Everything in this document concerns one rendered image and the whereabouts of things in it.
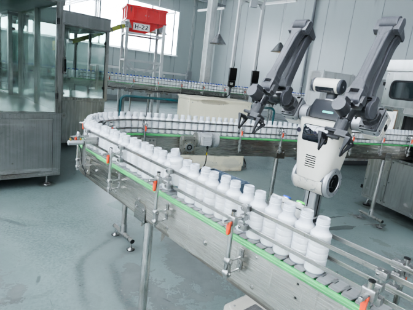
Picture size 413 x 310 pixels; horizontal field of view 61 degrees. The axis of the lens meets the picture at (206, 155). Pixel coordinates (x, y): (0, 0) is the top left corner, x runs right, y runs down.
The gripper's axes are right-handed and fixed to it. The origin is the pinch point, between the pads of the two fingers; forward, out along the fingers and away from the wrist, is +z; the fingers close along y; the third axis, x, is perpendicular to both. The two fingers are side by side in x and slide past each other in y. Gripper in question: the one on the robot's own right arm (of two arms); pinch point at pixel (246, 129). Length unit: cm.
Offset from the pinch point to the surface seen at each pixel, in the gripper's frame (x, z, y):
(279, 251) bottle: -32, 40, 61
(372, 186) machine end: 362, -68, -50
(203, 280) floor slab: 94, 101, -42
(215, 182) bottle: -33, 31, 26
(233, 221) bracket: -41, 39, 47
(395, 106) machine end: 310, -165, -53
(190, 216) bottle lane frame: -29, 47, 20
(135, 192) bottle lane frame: -24, 54, -23
